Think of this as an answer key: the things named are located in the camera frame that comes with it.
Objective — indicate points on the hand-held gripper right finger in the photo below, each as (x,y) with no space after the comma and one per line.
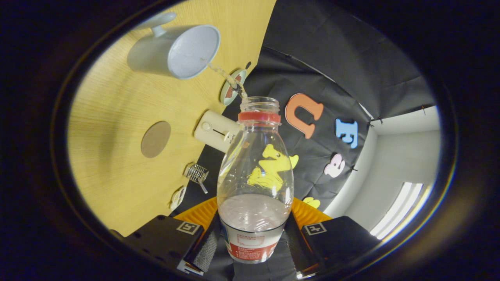
(297,249)

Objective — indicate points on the small white green dish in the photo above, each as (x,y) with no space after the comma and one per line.
(177,198)

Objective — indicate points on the white cup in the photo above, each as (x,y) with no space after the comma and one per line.
(172,50)

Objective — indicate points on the brown round coaster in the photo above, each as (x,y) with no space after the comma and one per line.
(155,139)

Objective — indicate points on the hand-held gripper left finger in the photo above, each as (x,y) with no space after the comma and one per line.
(205,249)

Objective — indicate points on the clear plastic juice bottle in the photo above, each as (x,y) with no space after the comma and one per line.
(256,168)

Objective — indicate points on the pale green plate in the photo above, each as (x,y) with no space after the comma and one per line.
(230,91)

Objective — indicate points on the wooden table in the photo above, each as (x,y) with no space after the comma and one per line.
(117,117)

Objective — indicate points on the long ceiling light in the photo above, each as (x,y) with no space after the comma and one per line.
(398,210)

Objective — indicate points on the white toaster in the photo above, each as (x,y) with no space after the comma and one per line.
(215,130)

